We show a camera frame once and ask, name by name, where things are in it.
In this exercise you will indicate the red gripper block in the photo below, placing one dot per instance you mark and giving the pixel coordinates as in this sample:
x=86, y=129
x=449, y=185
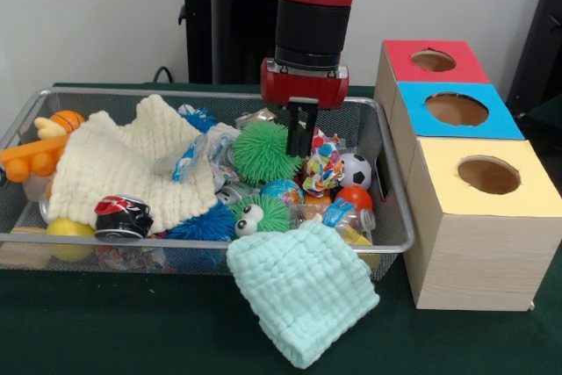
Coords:
x=303, y=87

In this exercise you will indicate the multicolour polka dot cloth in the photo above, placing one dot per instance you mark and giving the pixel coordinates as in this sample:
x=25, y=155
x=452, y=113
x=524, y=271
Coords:
x=325, y=164

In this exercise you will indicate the mint green waffle cloth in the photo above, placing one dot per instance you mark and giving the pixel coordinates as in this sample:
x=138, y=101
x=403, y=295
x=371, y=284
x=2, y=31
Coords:
x=303, y=291

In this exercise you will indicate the cream waffle cloth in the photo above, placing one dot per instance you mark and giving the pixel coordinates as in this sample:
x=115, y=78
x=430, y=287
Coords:
x=118, y=164

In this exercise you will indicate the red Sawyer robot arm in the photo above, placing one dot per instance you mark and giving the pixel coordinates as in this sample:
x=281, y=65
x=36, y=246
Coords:
x=314, y=19

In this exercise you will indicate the wooden box with three holes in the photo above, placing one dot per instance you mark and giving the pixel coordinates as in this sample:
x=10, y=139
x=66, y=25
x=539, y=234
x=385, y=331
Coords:
x=478, y=261

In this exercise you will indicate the shallow clear mesh bin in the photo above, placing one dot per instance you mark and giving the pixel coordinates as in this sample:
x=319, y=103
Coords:
x=19, y=225

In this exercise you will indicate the green spiky rubber ball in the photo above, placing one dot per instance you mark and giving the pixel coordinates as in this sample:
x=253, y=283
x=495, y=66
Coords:
x=261, y=155

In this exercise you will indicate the small globe ball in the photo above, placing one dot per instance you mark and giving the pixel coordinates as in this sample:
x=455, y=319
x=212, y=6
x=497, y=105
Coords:
x=283, y=192

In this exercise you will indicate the small soccer ball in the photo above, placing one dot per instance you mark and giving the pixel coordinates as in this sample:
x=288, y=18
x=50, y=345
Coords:
x=358, y=170

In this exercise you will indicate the green spiky ball with eyes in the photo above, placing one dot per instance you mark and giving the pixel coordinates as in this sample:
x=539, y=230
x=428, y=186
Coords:
x=272, y=212

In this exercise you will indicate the orange ball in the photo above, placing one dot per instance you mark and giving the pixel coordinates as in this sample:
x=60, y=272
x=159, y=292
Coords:
x=356, y=199

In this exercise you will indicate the blue spiky rubber ball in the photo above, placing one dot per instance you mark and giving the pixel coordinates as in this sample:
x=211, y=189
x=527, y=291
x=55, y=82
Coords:
x=204, y=223

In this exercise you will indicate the crushed black red can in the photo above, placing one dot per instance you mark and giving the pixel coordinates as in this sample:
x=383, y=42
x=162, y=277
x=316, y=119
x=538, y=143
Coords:
x=123, y=217

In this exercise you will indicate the dark green table cloth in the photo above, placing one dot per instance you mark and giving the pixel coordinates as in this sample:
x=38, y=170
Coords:
x=131, y=326
x=549, y=129

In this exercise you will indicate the black upright panel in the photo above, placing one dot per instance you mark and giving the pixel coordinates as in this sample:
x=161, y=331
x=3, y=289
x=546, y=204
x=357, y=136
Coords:
x=546, y=19

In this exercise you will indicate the orange plastic toy block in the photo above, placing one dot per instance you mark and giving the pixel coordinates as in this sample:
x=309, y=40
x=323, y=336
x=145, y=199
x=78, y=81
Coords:
x=30, y=164

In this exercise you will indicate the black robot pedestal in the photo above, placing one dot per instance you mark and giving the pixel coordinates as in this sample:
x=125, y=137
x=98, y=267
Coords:
x=232, y=32

